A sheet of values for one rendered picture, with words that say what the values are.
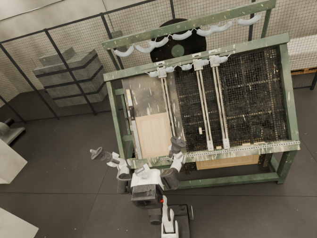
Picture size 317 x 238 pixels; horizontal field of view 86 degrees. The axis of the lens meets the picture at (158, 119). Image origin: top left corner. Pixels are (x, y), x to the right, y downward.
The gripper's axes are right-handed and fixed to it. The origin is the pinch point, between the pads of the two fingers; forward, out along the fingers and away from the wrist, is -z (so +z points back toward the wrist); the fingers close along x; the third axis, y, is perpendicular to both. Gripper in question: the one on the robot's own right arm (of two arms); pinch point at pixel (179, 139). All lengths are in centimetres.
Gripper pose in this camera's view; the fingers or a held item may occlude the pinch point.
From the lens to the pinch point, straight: 129.3
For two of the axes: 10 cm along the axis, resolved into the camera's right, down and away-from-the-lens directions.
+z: -0.4, 5.4, 8.4
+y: 5.0, -7.2, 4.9
